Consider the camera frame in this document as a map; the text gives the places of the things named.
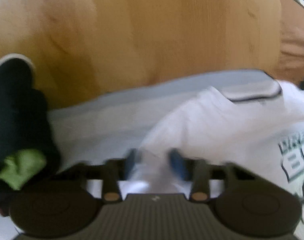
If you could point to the grey striped bed sheet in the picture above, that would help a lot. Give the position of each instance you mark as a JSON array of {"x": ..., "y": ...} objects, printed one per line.
[{"x": 110, "y": 125}]

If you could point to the white printed t-shirt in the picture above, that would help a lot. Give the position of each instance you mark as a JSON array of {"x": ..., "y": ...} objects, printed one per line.
[{"x": 263, "y": 136}]

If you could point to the black and green folded garment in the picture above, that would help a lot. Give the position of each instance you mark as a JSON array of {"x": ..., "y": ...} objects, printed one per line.
[{"x": 28, "y": 155}]

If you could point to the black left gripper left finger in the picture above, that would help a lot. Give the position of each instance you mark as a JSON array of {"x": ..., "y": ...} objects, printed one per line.
[{"x": 111, "y": 173}]

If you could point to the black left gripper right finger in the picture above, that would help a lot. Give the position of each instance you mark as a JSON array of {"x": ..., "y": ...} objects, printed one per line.
[{"x": 199, "y": 172}]

